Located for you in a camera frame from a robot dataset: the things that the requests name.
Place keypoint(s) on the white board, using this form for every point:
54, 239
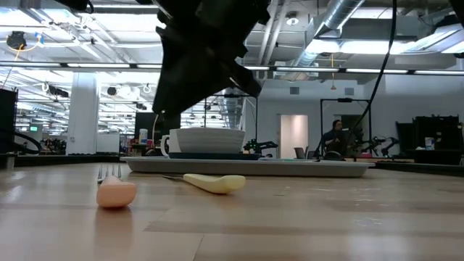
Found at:
107, 143

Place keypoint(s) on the black ceiling-mounted camera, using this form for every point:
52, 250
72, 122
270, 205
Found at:
16, 40

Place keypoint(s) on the black background frame stand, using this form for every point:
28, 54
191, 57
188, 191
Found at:
256, 119
321, 123

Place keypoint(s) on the round ceiling fixture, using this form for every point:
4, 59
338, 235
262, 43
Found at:
292, 20

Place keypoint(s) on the black background robot arm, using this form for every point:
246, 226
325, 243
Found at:
380, 143
264, 145

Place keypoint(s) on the long LED light bar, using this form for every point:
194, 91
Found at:
308, 69

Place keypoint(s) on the grey plastic tray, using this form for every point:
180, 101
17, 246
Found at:
253, 168

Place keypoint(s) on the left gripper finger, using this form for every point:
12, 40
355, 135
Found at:
248, 85
185, 76

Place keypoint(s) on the black monitor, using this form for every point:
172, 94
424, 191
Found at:
145, 121

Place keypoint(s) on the black cabinet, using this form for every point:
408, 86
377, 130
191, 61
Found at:
8, 119
438, 130

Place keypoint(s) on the person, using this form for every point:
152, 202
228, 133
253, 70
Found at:
337, 127

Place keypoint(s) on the silver ceiling duct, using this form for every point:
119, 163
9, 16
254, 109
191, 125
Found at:
232, 108
337, 14

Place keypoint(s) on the white bowl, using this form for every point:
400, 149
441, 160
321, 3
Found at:
210, 141

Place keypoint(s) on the white building column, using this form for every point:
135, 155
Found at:
83, 116

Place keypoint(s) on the black aluminium table frame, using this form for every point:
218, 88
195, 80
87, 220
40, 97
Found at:
54, 159

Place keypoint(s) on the white mug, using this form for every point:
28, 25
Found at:
174, 143

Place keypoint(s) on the white wipes canister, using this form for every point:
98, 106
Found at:
143, 137

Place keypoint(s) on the grey office chair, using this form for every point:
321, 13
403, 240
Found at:
300, 153

